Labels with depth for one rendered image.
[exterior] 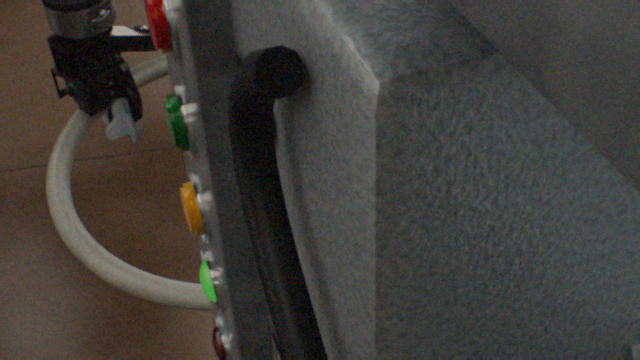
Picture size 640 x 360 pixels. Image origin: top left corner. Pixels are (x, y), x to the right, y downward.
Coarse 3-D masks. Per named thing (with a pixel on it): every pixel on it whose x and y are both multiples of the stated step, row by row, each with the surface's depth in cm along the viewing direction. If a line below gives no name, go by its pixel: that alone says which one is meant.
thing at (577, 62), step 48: (480, 0) 12; (528, 0) 11; (576, 0) 10; (624, 0) 9; (528, 48) 11; (576, 48) 10; (624, 48) 9; (576, 96) 11; (624, 96) 10; (624, 144) 10
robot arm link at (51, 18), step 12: (108, 0) 111; (48, 12) 110; (60, 12) 108; (72, 12) 108; (84, 12) 109; (96, 12) 110; (108, 12) 111; (60, 24) 110; (72, 24) 109; (84, 24) 110; (96, 24) 111; (108, 24) 112; (72, 36) 111; (84, 36) 111
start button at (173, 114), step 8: (168, 96) 37; (168, 104) 37; (176, 104) 37; (168, 112) 37; (176, 112) 37; (168, 120) 38; (176, 120) 37; (168, 128) 39; (176, 128) 37; (184, 128) 37; (176, 136) 37; (184, 136) 37; (176, 144) 37; (184, 144) 37
